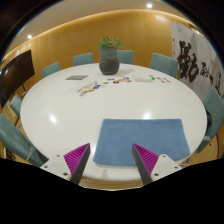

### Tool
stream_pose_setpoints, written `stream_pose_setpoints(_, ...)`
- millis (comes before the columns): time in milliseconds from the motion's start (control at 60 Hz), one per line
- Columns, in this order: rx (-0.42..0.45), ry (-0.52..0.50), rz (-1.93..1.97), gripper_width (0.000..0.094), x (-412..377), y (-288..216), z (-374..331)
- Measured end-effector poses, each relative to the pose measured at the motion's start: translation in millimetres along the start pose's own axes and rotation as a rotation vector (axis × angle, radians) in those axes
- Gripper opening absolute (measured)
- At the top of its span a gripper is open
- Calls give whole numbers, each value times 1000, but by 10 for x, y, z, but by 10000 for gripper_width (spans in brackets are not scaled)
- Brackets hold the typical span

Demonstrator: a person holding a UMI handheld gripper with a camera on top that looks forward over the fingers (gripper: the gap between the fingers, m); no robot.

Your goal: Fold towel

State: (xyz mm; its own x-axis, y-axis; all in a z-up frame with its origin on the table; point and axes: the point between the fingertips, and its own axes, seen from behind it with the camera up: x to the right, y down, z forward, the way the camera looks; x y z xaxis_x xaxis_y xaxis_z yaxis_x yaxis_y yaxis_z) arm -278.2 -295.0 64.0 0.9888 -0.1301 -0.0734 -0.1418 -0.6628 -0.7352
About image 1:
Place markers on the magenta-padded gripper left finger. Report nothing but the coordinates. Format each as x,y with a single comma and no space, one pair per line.
58,165

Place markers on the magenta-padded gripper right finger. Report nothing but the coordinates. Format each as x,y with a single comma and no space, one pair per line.
163,165

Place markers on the blue towel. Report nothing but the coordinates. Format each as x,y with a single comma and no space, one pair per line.
143,140

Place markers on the colourful sticker sheet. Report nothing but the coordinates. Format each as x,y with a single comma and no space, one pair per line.
90,88

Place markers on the small round coloured stickers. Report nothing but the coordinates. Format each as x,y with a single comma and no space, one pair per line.
164,80

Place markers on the green marker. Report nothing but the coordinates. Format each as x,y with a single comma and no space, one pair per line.
152,77

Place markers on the flat white box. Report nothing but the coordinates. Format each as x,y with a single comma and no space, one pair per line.
142,78

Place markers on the flat grey tablet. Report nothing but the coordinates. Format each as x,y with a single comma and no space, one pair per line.
76,77

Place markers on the row of small colourful cards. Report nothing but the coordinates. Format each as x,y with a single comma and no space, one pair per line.
120,80

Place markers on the black television screen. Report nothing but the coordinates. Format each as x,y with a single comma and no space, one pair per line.
15,75

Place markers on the teal chairs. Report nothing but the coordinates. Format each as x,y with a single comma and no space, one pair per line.
163,63

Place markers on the white calligraphy folding screen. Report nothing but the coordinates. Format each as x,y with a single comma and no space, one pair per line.
193,56

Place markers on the potted plant in grey pot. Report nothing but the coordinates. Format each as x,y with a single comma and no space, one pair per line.
108,61

